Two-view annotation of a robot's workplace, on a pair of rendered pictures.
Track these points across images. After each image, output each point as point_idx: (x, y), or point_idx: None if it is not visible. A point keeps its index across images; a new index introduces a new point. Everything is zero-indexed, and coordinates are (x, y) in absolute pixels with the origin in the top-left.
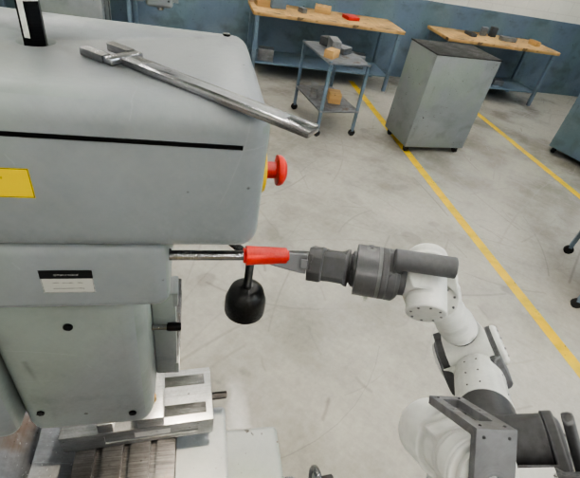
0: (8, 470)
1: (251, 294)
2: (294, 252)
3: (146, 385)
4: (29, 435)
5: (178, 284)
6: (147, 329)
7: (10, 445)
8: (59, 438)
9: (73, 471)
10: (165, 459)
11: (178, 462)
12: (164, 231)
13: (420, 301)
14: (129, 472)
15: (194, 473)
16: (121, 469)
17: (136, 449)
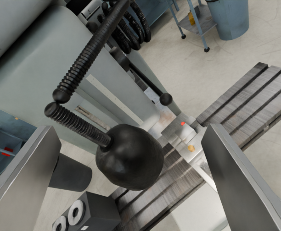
0: (154, 129)
1: (98, 158)
2: (227, 158)
3: (84, 149)
4: (169, 123)
5: (75, 95)
6: (39, 120)
7: (160, 122)
8: (160, 132)
9: (163, 148)
10: (188, 180)
11: (204, 187)
12: None
13: None
14: (174, 168)
15: (205, 200)
16: (175, 164)
17: (184, 162)
